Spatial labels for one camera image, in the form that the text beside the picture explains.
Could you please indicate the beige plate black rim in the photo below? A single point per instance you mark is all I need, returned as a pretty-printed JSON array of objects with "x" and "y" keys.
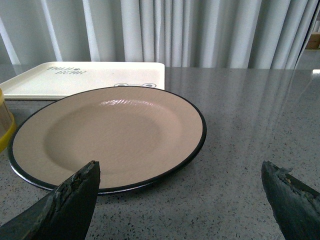
[{"x": 139, "y": 136}]

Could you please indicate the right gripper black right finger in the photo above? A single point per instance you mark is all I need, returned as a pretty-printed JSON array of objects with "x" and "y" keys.
[{"x": 295, "y": 205}]

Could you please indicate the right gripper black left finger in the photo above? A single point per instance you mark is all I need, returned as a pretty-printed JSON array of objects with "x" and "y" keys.
[{"x": 63, "y": 214}]

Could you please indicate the grey white curtain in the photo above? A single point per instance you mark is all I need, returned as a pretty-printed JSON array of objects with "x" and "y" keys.
[{"x": 239, "y": 34}]

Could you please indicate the cream bear serving tray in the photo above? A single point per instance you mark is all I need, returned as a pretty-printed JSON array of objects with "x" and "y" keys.
[{"x": 56, "y": 80}]

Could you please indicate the brown cardboard box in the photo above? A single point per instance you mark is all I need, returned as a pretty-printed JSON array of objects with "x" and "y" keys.
[{"x": 314, "y": 41}]

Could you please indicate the yellow rimmed bamboo steamer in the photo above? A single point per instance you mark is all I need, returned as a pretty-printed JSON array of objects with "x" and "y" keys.
[{"x": 7, "y": 123}]

